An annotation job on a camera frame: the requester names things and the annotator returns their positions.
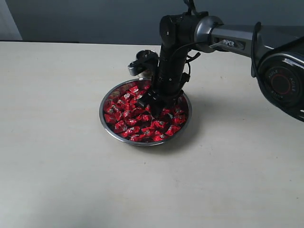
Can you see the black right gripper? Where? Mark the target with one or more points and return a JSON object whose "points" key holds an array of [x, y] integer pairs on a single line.
{"points": [[167, 84]]}

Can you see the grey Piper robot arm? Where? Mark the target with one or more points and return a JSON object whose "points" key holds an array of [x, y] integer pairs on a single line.
{"points": [[276, 54]]}

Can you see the red wrapped candy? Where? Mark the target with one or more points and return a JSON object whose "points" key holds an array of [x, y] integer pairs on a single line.
{"points": [[178, 111], [126, 97], [134, 90], [158, 124], [172, 130], [109, 119]]}

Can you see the small steel cup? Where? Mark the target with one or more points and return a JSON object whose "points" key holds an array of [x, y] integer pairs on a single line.
{"points": [[144, 53]]}

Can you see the round steel plate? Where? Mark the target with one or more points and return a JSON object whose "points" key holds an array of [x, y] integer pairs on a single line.
{"points": [[133, 124]]}

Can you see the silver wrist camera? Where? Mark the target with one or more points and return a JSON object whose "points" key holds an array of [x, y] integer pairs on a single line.
{"points": [[148, 63]]}

